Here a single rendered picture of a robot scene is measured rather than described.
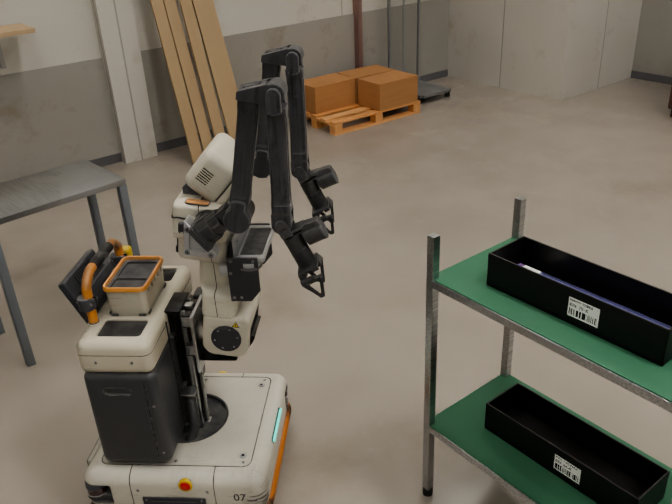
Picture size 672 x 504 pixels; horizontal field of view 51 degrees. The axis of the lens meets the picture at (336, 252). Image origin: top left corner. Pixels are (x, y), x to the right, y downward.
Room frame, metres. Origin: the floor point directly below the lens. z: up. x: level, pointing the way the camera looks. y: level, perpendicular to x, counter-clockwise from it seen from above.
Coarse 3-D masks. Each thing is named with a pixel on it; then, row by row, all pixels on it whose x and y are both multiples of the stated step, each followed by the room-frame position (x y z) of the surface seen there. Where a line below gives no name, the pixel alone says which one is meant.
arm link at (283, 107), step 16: (272, 96) 1.80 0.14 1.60; (272, 112) 1.80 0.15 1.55; (272, 128) 1.83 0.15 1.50; (272, 144) 1.83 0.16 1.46; (288, 144) 1.85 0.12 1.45; (272, 160) 1.83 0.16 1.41; (288, 160) 1.84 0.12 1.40; (272, 176) 1.83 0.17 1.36; (288, 176) 1.83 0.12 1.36; (272, 192) 1.83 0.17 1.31; (288, 192) 1.83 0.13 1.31; (272, 208) 1.83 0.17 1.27; (288, 208) 1.82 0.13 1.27; (272, 224) 1.83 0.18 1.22; (288, 224) 1.82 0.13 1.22
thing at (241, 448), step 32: (224, 384) 2.30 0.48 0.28; (256, 384) 2.29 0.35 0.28; (224, 416) 2.12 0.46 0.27; (256, 416) 2.10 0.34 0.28; (288, 416) 2.30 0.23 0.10; (192, 448) 1.94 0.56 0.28; (224, 448) 1.93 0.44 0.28; (256, 448) 1.92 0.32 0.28; (96, 480) 1.83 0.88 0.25; (128, 480) 1.82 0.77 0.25; (160, 480) 1.81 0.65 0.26; (192, 480) 1.80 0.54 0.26; (224, 480) 1.80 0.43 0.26; (256, 480) 1.79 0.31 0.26
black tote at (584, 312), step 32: (512, 256) 1.94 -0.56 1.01; (544, 256) 1.91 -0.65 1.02; (576, 256) 1.83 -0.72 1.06; (512, 288) 1.80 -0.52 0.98; (544, 288) 1.71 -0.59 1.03; (608, 288) 1.74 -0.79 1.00; (640, 288) 1.66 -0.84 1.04; (576, 320) 1.63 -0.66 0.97; (608, 320) 1.55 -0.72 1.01; (640, 320) 1.49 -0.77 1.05; (640, 352) 1.47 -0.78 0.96
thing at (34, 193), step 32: (0, 192) 3.24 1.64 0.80; (32, 192) 3.22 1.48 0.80; (64, 192) 3.20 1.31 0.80; (96, 192) 3.24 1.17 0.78; (0, 224) 2.92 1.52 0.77; (96, 224) 3.63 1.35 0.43; (128, 224) 3.33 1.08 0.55; (0, 256) 2.89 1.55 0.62; (0, 320) 3.20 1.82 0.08; (32, 352) 2.90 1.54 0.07
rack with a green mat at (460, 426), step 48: (432, 240) 1.92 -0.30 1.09; (432, 288) 1.92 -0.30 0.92; (480, 288) 1.86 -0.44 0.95; (432, 336) 1.92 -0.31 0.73; (528, 336) 1.62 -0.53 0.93; (576, 336) 1.58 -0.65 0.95; (432, 384) 1.93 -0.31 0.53; (624, 384) 1.39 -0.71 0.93; (432, 432) 1.91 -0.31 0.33; (480, 432) 1.87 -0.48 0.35; (432, 480) 1.93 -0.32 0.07; (528, 480) 1.64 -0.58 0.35
